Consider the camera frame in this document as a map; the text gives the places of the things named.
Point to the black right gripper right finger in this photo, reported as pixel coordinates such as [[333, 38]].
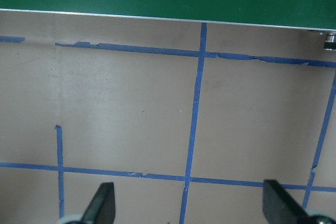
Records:
[[279, 206]]

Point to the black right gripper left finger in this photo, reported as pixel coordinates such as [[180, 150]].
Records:
[[102, 206]]

